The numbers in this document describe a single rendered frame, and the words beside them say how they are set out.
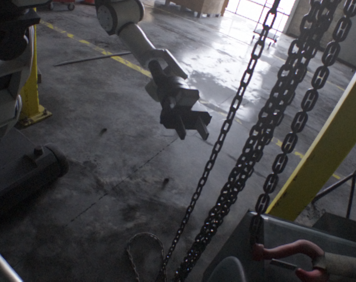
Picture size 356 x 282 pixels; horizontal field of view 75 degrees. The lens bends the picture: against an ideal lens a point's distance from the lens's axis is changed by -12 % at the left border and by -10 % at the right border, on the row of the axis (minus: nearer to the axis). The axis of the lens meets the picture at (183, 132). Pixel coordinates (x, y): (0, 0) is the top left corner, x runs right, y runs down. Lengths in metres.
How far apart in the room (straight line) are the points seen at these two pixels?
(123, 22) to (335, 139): 0.73
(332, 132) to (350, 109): 0.09
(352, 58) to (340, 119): 7.95
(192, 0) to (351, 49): 4.83
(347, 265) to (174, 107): 0.45
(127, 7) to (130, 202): 1.02
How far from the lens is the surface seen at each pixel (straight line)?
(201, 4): 6.79
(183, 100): 0.58
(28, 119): 2.00
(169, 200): 1.53
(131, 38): 0.80
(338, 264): 0.45
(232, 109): 0.43
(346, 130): 0.85
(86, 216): 1.41
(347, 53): 8.73
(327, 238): 0.53
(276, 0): 0.40
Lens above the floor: 1.17
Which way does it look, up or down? 34 degrees down
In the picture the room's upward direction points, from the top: 18 degrees clockwise
